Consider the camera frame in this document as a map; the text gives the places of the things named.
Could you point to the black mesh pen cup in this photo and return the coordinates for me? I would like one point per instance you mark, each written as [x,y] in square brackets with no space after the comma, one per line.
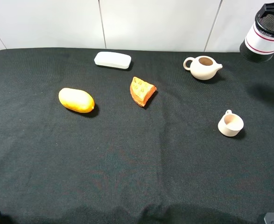
[258,45]

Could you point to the beige ceramic teapot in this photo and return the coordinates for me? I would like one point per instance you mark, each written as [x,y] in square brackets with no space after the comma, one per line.
[202,67]

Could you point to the beige ceramic cup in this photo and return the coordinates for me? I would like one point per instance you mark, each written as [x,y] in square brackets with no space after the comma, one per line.
[230,124]

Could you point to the orange waffle slice toy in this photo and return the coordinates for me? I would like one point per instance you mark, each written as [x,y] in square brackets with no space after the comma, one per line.
[141,91]

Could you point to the white glasses case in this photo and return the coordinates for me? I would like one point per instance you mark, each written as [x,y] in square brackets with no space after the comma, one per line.
[113,60]

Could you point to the yellow mango toy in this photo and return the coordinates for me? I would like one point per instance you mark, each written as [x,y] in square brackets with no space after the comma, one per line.
[76,100]

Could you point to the black table cloth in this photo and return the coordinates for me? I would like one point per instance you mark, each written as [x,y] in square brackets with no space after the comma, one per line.
[164,163]

